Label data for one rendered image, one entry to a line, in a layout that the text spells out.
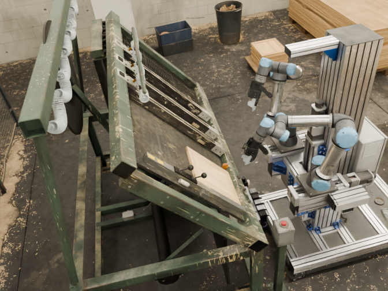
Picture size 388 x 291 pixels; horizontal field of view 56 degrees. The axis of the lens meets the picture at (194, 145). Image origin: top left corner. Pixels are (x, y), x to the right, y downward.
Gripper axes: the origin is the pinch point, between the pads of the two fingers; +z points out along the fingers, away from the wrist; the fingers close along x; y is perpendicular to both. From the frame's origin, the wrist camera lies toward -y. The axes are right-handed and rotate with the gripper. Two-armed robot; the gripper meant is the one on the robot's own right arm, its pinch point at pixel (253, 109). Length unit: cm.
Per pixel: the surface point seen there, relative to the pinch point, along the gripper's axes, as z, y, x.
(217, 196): 59, 8, 25
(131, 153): 20, 64, 73
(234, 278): 160, -31, -16
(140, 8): 2, 212, -496
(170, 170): 39, 44, 44
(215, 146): 53, 16, -45
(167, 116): 29, 60, -22
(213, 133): 50, 20, -69
